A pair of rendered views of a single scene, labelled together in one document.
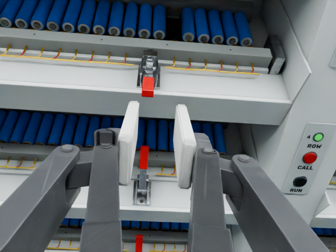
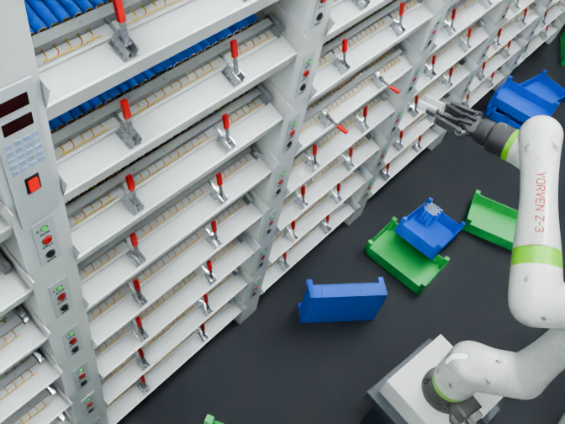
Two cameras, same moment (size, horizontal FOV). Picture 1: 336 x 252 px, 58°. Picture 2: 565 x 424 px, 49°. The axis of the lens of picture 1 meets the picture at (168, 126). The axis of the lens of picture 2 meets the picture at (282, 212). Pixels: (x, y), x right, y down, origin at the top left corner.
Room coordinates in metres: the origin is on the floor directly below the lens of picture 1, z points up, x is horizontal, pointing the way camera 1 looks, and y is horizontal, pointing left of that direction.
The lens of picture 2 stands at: (-0.39, 1.42, 2.13)
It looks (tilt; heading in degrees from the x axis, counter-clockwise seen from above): 52 degrees down; 305
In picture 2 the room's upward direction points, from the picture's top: 14 degrees clockwise
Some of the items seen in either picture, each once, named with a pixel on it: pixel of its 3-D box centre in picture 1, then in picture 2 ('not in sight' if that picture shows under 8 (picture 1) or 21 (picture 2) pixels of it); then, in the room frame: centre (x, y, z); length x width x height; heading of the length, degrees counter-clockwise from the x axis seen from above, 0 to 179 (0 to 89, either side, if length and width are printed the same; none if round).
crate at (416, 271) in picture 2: not in sight; (406, 255); (0.07, -0.21, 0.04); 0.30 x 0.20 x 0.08; 5
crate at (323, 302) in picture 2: not in sight; (340, 300); (0.08, 0.21, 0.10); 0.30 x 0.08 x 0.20; 54
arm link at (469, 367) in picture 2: not in sight; (467, 371); (-0.42, 0.34, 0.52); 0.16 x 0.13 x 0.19; 40
